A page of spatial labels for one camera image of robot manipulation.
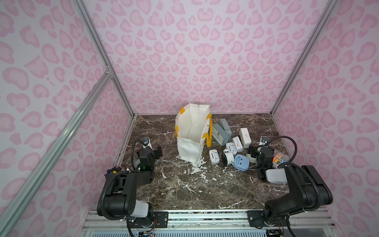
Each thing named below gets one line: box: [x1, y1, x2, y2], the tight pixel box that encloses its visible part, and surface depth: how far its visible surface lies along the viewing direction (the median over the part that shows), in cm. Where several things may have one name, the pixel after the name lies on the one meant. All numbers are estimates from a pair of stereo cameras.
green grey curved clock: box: [212, 118, 232, 147], surface depth 100 cm
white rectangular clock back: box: [208, 149, 221, 164], surface depth 95 cm
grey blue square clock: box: [218, 118, 232, 142], surface depth 102 cm
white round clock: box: [221, 149, 235, 166], surface depth 90 cm
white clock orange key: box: [232, 135, 244, 153], surface depth 97 cm
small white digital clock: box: [226, 142, 237, 155], surface depth 99 cm
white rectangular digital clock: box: [238, 127, 252, 149], surface depth 100 cm
